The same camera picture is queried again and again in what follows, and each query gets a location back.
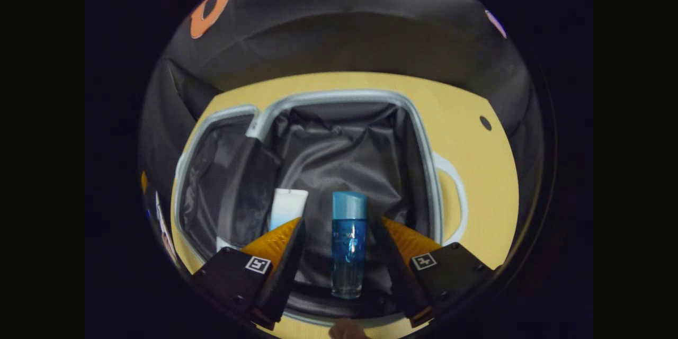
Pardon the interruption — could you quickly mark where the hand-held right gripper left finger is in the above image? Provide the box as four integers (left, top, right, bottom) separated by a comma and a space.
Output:
191, 216, 307, 331

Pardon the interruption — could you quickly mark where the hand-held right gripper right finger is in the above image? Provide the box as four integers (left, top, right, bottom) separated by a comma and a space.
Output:
379, 215, 496, 329

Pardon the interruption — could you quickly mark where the clear blue bottle with cap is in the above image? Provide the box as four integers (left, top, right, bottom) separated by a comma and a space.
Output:
331, 191, 368, 300

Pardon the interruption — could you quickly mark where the white suitcase with black lining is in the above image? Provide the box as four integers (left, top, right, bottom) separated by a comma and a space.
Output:
173, 88, 470, 329

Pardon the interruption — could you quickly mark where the black backdrop cloth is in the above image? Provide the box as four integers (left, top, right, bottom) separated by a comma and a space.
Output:
139, 0, 546, 170

